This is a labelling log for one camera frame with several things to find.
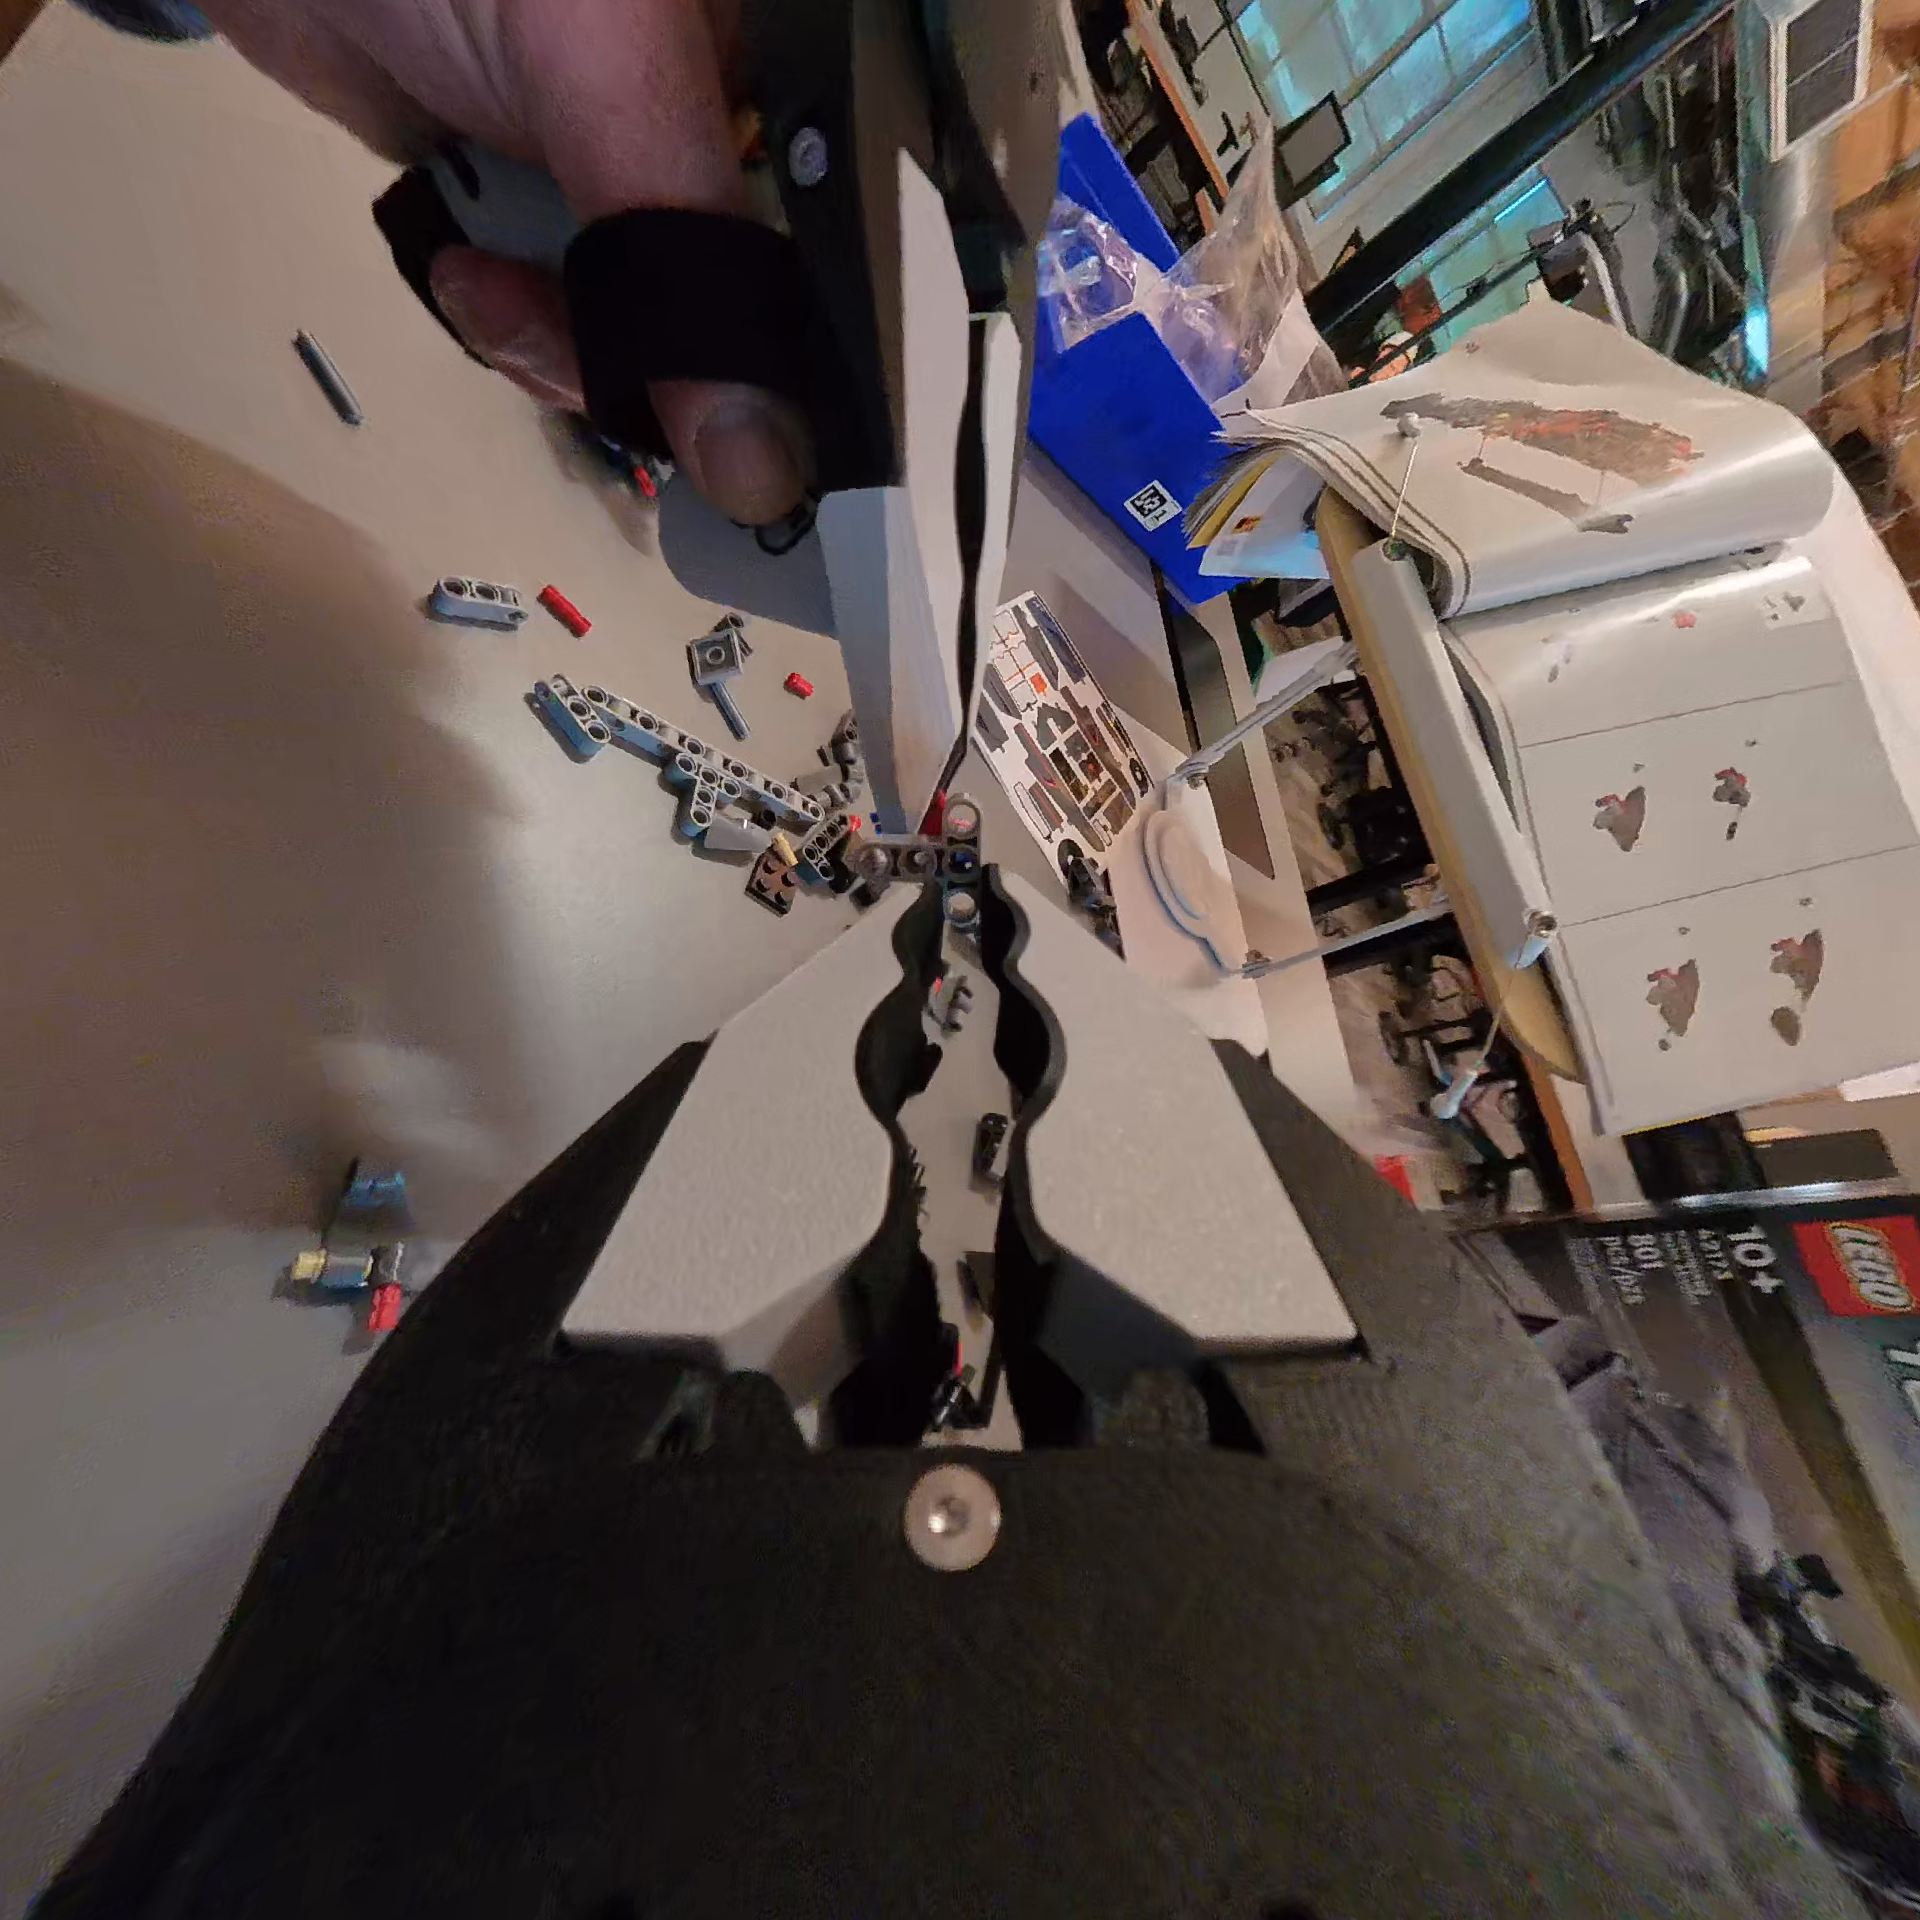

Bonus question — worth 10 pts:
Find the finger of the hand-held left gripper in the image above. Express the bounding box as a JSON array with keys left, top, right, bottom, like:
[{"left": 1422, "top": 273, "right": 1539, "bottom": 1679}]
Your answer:
[
  {"left": 935, "top": 312, "right": 1033, "bottom": 817},
  {"left": 817, "top": 146, "right": 969, "bottom": 840}
]

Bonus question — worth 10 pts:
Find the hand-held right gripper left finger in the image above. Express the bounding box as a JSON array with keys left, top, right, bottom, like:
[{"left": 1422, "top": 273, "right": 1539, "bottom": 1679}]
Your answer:
[{"left": 560, "top": 883, "right": 947, "bottom": 1446}]

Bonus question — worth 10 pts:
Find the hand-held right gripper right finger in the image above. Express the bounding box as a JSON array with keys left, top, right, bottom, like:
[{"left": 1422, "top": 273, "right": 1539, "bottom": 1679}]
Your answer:
[{"left": 975, "top": 872, "right": 1361, "bottom": 1447}]

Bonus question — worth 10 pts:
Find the dark grey angled lego beam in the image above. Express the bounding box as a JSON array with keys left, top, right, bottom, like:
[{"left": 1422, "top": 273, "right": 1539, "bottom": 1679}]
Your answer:
[{"left": 853, "top": 795, "right": 990, "bottom": 939}]

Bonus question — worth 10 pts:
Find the pile of loose lego pieces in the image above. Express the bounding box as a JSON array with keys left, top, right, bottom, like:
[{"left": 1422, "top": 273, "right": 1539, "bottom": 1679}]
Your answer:
[{"left": 688, "top": 615, "right": 1021, "bottom": 1427}]

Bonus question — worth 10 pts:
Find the dark grey lego piece red pin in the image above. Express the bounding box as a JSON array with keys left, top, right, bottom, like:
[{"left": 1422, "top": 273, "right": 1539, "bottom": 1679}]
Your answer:
[{"left": 293, "top": 1161, "right": 413, "bottom": 1338}]

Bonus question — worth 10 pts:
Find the black lego set box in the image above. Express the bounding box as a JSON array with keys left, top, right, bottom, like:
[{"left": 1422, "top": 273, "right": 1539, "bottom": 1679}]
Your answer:
[{"left": 1462, "top": 1185, "right": 1920, "bottom": 1920}]

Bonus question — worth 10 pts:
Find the person's left hand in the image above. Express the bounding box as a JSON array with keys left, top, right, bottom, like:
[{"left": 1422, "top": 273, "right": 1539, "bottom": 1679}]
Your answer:
[{"left": 193, "top": 0, "right": 824, "bottom": 530}]

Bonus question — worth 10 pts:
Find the blue plastic bin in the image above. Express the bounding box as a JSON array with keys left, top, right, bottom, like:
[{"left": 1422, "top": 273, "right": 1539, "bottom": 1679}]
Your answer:
[{"left": 1025, "top": 113, "right": 1248, "bottom": 601}]

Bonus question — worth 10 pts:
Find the sticker sheet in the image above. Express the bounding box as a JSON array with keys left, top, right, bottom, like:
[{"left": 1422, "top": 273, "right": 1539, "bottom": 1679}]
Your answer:
[{"left": 972, "top": 593, "right": 1155, "bottom": 858}]

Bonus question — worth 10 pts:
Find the clear plastic bag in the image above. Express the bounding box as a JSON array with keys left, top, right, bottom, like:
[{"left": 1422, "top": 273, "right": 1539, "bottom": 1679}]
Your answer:
[{"left": 1041, "top": 129, "right": 1352, "bottom": 407}]

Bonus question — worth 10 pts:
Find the white book stand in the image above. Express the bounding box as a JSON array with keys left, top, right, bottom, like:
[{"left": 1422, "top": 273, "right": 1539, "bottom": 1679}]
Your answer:
[{"left": 1140, "top": 533, "right": 1593, "bottom": 1128}]

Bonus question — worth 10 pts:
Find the black metal pole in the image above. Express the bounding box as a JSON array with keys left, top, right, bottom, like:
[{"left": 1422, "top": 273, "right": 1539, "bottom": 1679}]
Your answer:
[{"left": 1305, "top": 0, "right": 1742, "bottom": 338}]

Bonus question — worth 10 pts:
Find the instruction booklet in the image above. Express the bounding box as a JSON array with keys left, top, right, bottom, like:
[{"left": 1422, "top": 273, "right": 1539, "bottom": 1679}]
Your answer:
[{"left": 1199, "top": 301, "right": 1920, "bottom": 1134}]

